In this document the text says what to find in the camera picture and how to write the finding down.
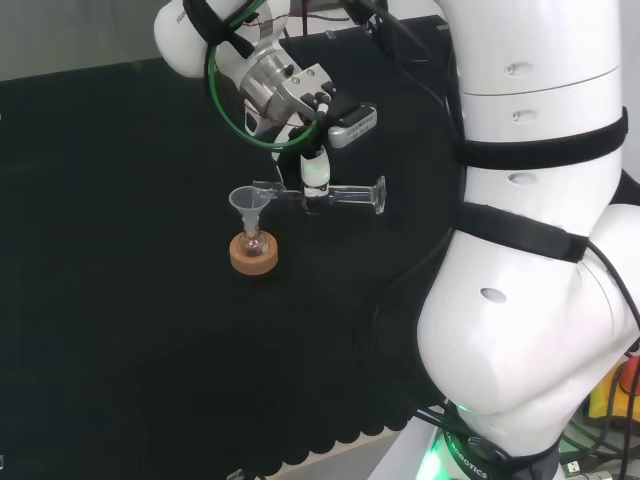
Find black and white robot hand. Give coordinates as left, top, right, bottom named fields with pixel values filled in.
left=243, top=107, right=334, bottom=215

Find clear glass graduated cylinder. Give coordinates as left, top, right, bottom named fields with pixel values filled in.
left=252, top=175, right=387, bottom=216

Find small glass round-bottom flask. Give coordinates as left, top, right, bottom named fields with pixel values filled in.
left=238, top=220, right=267, bottom=259

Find clear plastic funnel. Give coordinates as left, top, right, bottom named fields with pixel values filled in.
left=228, top=186, right=272, bottom=235

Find black bench cloth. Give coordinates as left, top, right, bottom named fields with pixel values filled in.
left=0, top=14, right=471, bottom=477

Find yellow stop button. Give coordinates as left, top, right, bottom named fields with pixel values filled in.
left=587, top=349, right=640, bottom=422

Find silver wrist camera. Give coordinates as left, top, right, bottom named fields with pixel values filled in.
left=327, top=102, right=379, bottom=150

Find green cable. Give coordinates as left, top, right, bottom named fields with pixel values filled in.
left=206, top=0, right=324, bottom=152

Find brown cork ring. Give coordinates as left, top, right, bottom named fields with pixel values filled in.
left=228, top=230, right=279, bottom=275

